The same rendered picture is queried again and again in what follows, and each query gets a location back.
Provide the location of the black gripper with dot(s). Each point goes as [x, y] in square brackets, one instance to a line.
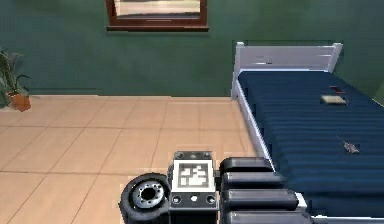
[146, 196]

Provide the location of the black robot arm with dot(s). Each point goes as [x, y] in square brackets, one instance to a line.
[253, 196]

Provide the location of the green house plant in pot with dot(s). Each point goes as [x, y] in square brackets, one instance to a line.
[13, 83]

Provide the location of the white bed with blue mattress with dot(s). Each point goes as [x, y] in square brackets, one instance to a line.
[310, 133]

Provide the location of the small grey keys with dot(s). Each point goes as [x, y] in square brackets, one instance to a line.
[350, 147]

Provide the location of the beige flat book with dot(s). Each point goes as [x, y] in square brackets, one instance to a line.
[333, 99]

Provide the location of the dark red phone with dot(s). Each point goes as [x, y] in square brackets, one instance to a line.
[336, 89]

